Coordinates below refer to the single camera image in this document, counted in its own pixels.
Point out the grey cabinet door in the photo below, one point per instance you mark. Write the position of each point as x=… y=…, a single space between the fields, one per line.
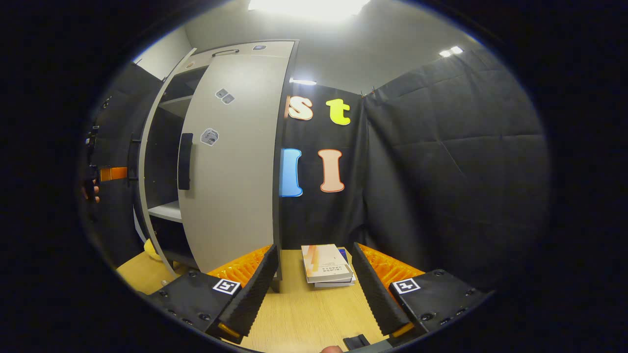
x=235 y=171
x=140 y=196

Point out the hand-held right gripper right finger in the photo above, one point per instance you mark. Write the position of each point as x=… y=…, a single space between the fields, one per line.
x=375 y=294

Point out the black backdrop cloth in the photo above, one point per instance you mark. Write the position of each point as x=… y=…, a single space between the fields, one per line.
x=441 y=171

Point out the blue white book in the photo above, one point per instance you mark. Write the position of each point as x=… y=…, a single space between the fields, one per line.
x=338 y=284

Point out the grey cabinet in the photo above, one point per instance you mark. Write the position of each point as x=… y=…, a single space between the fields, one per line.
x=274 y=48

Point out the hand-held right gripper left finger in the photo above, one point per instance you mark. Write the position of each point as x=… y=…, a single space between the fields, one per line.
x=255 y=294

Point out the beige book orange stripe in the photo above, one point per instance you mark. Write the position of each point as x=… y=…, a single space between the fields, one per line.
x=325 y=264

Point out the ceiling light panel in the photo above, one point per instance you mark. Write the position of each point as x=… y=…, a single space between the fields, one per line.
x=306 y=7
x=451 y=51

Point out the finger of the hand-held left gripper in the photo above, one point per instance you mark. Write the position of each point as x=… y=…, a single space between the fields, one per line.
x=114 y=173

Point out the yellow fluffy round pad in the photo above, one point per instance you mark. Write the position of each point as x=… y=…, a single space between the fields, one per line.
x=149 y=251

